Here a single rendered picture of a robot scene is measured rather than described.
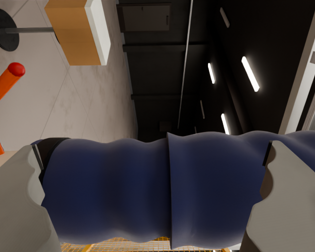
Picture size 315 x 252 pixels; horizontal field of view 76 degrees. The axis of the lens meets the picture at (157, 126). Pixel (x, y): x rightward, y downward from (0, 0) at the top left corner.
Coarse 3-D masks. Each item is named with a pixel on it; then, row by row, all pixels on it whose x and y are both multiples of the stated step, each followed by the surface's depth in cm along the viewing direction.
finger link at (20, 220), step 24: (0, 168) 9; (24, 168) 9; (0, 192) 8; (24, 192) 8; (0, 216) 7; (24, 216) 7; (48, 216) 7; (0, 240) 6; (24, 240) 6; (48, 240) 6
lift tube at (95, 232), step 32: (64, 160) 37; (96, 160) 38; (128, 160) 37; (160, 160) 37; (64, 192) 34; (96, 192) 35; (128, 192) 34; (160, 192) 34; (64, 224) 35; (96, 224) 36; (128, 224) 35; (160, 224) 36; (192, 224) 34
